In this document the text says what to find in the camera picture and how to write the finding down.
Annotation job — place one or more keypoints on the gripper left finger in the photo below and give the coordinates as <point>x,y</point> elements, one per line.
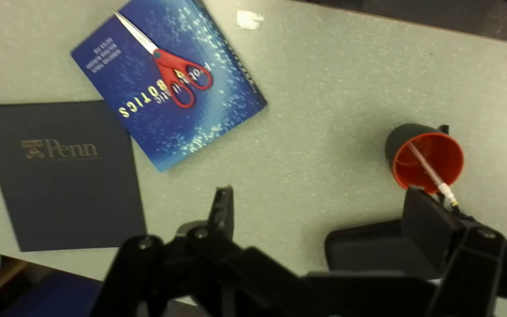
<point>218,255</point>

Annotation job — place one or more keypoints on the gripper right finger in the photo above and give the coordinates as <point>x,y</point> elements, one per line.
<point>464,246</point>

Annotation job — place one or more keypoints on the white pen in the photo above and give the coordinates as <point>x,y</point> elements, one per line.
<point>431,174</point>

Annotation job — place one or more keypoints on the red and black mug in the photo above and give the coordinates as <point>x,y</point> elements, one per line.
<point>425,160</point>

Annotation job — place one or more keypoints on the blue chair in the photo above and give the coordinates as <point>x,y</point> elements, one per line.
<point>51,297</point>

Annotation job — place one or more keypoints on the dark grey folder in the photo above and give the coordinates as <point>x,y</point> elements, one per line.
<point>64,176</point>

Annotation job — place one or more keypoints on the blue book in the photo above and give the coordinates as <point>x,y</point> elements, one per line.
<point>170,79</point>

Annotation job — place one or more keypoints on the crumpled white paper scrap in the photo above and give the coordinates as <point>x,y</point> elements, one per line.
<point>249,19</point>

